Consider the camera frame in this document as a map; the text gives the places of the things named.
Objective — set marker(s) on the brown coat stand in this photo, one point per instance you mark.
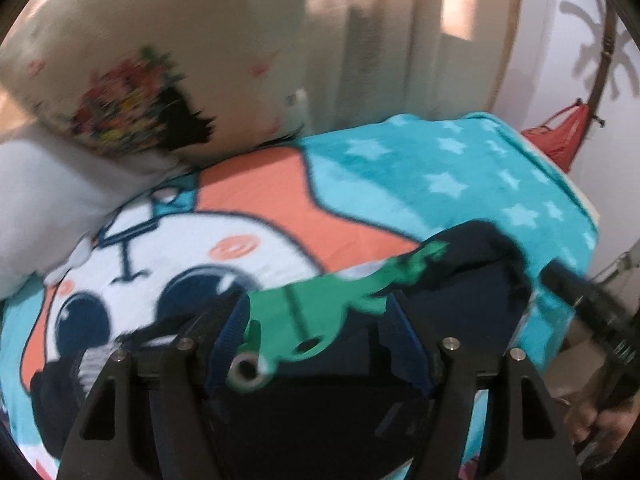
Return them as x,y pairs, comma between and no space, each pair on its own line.
605,60

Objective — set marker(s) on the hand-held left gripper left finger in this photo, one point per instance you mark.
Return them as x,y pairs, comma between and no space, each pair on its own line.
236,327

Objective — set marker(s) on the beige floral printed pillow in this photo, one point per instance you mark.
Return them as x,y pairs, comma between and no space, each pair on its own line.
150,35

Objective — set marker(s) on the teal cartoon printed blanket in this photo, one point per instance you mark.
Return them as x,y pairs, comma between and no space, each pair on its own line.
450,175

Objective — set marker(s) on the person's right hand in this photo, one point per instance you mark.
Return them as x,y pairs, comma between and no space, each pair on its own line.
585,417

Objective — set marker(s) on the red bag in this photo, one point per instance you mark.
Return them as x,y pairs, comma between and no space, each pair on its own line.
557,137

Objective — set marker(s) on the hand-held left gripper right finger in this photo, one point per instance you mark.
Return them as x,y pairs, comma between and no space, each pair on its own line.
409,340

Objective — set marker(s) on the beige curtain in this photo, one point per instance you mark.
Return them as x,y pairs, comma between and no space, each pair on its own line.
400,35

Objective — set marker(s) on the plain grey pillow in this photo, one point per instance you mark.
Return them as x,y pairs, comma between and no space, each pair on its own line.
55,195

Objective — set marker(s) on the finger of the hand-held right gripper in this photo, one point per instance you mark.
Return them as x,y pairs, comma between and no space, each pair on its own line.
567,285

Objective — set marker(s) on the navy pants with green print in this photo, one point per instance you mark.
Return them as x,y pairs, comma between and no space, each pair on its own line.
320,410

